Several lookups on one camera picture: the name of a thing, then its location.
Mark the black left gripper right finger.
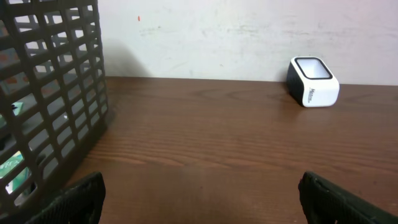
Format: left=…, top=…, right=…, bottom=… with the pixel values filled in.
left=298, top=171, right=397, bottom=224

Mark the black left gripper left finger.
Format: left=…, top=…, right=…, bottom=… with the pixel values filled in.
left=26, top=172, right=106, bottom=224

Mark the green tissue pack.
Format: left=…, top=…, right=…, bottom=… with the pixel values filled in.
left=1, top=102, right=30, bottom=194

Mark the white barcode scanner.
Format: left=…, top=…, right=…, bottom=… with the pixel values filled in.
left=286, top=57, right=340, bottom=108

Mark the dark grey plastic basket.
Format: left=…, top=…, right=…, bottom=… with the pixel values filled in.
left=1, top=0, right=108, bottom=217

